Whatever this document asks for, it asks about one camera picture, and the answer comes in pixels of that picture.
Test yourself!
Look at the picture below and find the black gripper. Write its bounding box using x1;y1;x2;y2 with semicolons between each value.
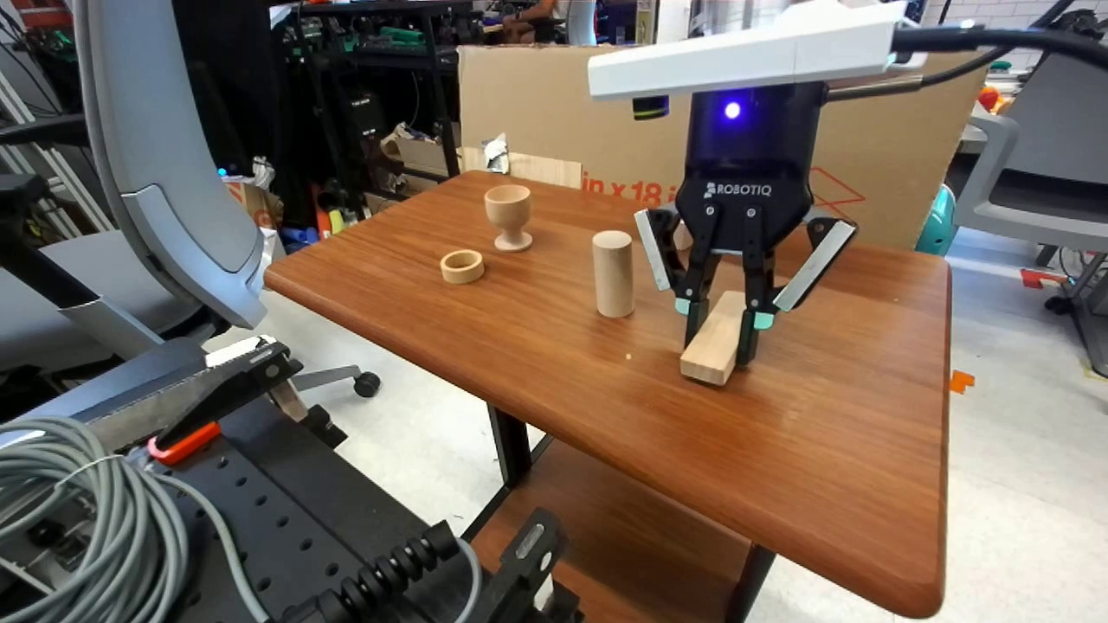
630;80;860;366

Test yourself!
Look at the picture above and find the teal round object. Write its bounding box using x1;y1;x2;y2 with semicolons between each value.
912;183;960;256

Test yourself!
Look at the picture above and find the black camera cable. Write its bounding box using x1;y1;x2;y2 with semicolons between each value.
819;16;1108;110

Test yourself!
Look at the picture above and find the large cardboard sheet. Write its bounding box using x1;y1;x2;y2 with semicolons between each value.
454;46;993;256

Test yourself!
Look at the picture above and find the wooden lower table shelf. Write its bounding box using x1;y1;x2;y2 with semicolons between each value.
467;437;764;623

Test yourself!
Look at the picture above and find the black table leg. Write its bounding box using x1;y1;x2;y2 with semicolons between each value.
480;403;532;486

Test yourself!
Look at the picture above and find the white grey office chair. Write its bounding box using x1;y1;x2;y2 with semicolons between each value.
953;46;1108;378

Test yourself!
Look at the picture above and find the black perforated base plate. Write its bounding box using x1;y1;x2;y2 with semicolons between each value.
148;391;547;623

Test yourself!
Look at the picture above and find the wooden cylinder block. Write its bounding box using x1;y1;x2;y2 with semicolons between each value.
589;227;639;323

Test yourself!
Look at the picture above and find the wooden ring block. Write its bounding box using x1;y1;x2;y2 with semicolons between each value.
437;244;488;288

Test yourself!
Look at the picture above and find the wooden goblet block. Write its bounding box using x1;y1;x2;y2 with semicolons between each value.
480;180;535;256

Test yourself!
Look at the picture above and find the black storage rack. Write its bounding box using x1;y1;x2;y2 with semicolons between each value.
271;0;477;220

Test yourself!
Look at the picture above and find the black ribbed cylinder tool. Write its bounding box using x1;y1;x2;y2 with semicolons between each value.
281;523;463;623

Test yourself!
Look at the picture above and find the grey cable bundle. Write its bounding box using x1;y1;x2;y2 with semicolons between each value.
0;415;251;623

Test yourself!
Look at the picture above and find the rectangular wooden plank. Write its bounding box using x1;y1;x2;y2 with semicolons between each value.
676;288;752;391

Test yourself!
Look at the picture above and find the crumpled white paper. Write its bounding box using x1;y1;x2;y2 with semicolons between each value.
477;132;512;176

